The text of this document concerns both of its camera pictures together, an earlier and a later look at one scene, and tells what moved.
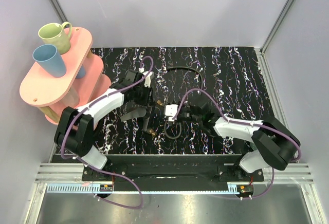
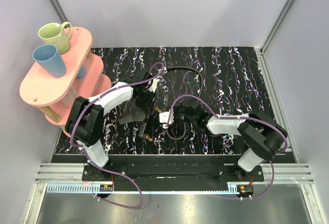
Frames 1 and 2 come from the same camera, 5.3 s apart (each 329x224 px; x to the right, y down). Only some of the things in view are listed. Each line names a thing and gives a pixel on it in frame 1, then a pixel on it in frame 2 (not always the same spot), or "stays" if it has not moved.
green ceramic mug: x=53 y=34 stays
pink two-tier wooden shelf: x=83 y=80 stays
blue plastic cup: x=48 y=56 stays
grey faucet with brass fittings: x=146 y=113 -> x=139 y=116
